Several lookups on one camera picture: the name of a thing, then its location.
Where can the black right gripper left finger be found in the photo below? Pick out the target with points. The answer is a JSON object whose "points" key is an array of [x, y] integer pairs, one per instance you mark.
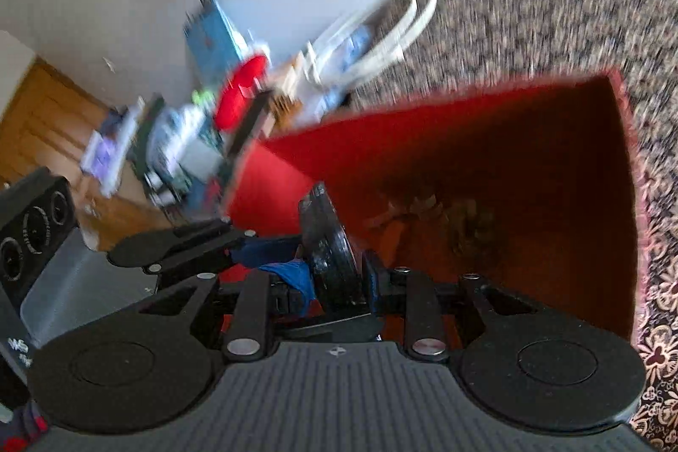
{"points": [[204, 319]]}

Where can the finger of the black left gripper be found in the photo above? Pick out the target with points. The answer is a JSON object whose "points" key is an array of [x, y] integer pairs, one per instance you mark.
{"points": [[174, 254]]}

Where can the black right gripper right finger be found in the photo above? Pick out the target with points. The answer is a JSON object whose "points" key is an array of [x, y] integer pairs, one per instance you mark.
{"points": [[436, 314]]}

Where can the brown pine cone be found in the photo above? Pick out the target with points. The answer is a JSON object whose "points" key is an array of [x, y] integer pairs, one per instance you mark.
{"points": [[467, 230]]}

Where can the black round disc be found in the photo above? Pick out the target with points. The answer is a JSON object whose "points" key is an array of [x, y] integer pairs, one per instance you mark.
{"points": [[328, 252]]}

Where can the wooden cabinet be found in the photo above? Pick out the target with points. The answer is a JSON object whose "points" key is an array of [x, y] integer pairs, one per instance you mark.
{"points": [[48, 122]]}

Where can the red open box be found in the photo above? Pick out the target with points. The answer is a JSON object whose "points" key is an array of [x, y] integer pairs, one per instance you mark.
{"points": [[554, 159]]}

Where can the red round lid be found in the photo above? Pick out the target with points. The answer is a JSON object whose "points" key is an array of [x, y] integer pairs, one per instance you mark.
{"points": [[239, 90]]}

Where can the blue box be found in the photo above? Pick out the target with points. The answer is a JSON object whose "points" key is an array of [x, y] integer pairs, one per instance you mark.
{"points": [[215, 46]]}

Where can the patterned black white tablecloth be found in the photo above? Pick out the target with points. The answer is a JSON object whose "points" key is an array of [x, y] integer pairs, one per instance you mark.
{"points": [[492, 40]]}

